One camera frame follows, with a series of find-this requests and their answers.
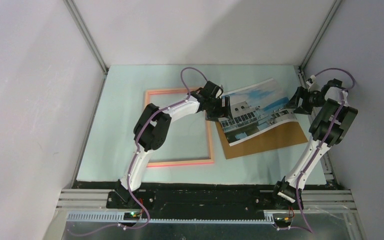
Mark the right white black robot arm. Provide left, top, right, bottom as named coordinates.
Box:
left=270, top=75, right=358, bottom=209

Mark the left aluminium corner post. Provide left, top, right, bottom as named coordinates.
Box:
left=63, top=0, right=109, bottom=75

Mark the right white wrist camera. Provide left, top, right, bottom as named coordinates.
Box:
left=305, top=74, right=318, bottom=92

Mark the brown backing board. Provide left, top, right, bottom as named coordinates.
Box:
left=215, top=122, right=308, bottom=160

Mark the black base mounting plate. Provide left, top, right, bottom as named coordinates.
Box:
left=72, top=180, right=339, bottom=221

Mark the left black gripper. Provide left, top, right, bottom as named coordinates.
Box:
left=206, top=96, right=233, bottom=123

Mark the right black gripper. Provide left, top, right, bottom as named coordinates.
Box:
left=283, top=86, right=327, bottom=115

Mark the right aluminium corner post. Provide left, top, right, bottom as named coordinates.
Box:
left=298, top=0, right=343, bottom=72

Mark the building and sky photo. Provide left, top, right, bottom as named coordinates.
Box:
left=216, top=78, right=298, bottom=147

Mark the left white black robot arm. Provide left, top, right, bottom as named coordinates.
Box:
left=115, top=81, right=233, bottom=208

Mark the orange wooden picture frame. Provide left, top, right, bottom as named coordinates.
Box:
left=143, top=87, right=216, bottom=169

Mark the aluminium corner post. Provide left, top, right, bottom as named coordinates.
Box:
left=298, top=0, right=343, bottom=72
left=63, top=0, right=109, bottom=75

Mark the aluminium front rail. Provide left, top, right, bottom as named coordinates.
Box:
left=56, top=189, right=358, bottom=224

